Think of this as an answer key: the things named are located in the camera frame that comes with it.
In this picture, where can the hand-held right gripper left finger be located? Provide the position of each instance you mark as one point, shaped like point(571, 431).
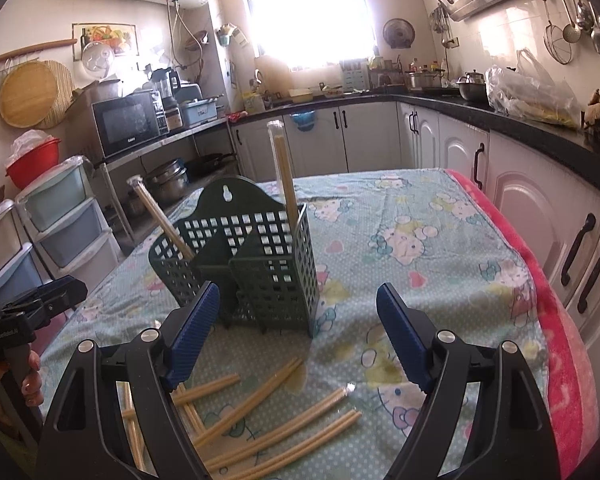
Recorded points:
point(195, 330)

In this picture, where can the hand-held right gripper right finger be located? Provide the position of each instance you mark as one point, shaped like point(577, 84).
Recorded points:
point(400, 330)

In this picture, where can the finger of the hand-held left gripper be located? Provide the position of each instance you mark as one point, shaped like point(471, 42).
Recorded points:
point(55, 297)

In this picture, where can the green plastic utensil holder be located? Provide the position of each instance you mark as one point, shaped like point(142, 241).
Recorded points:
point(275, 270)

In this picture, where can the person's left hand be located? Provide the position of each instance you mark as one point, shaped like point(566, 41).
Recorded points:
point(34, 385)

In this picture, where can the white plastic drawer unit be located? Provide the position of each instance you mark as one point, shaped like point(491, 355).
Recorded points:
point(10, 255)

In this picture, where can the cartoon printed blanket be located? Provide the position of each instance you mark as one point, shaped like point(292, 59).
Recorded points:
point(405, 240)

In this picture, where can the red plastic basin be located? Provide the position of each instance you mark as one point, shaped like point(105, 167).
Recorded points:
point(32, 162)

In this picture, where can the stacked steel pots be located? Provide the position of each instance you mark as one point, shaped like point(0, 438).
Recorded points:
point(170, 177)

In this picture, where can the black frying pan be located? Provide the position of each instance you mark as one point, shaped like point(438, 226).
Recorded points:
point(210, 161)

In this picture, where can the black microwave oven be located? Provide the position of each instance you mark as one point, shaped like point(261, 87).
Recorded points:
point(127, 122)

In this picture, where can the white kitchen cabinets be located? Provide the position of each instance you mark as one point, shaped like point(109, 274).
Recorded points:
point(455, 145)

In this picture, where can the metal kitchen shelf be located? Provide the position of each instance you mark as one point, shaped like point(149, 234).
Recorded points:
point(195, 132)

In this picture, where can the round wooden cutting board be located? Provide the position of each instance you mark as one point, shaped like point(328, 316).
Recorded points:
point(27, 92)

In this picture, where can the round woven bamboo tray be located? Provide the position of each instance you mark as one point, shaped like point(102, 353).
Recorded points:
point(66, 87)

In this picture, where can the red cloth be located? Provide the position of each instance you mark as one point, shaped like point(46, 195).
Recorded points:
point(237, 117)

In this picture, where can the blue plastic box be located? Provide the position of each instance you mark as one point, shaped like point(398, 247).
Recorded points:
point(200, 111)

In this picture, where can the blue hanging bowl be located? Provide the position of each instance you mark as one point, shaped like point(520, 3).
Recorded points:
point(302, 120)

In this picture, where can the black blender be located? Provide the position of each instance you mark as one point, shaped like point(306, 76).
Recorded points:
point(167, 92)

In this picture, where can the wooden rolling pin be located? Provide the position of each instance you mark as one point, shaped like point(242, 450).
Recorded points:
point(30, 51)

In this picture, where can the steel cooking pot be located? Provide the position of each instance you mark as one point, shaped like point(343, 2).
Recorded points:
point(421, 80)

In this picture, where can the steel pot with lid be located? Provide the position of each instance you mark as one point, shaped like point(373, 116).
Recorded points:
point(472, 85)

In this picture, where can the teal knife rack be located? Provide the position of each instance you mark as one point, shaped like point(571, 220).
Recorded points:
point(355, 77)

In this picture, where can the clear plastic bag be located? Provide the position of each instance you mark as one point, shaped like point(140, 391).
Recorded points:
point(530, 92)

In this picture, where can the kitchen window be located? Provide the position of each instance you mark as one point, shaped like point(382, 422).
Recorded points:
point(305, 10)

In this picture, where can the hanging steel ladle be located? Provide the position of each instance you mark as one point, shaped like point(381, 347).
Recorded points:
point(572, 30)

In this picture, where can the fruit wall poster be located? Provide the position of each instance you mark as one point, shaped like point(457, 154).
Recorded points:
point(105, 35)

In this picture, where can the round wall fan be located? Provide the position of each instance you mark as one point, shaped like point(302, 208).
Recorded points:
point(399, 33)

